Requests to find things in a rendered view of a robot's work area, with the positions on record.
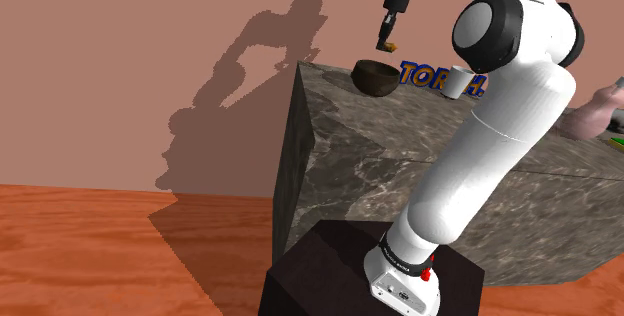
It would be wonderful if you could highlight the dark robot stand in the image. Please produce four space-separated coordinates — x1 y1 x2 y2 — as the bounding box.
257 219 487 316

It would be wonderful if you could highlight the blue and orange letter sign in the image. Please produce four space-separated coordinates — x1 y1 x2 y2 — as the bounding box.
399 60 489 99

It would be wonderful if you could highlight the white cup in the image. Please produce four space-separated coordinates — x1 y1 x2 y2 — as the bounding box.
440 65 477 101

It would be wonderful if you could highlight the pale pink figure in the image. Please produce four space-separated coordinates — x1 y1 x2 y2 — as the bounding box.
554 82 624 142

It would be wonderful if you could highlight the dark marble counter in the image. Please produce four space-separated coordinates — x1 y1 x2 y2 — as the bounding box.
271 60 624 288

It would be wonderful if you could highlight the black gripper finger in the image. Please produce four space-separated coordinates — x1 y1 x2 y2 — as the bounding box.
376 10 399 52

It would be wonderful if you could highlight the dark brown bowl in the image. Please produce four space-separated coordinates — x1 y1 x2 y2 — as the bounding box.
350 58 401 98

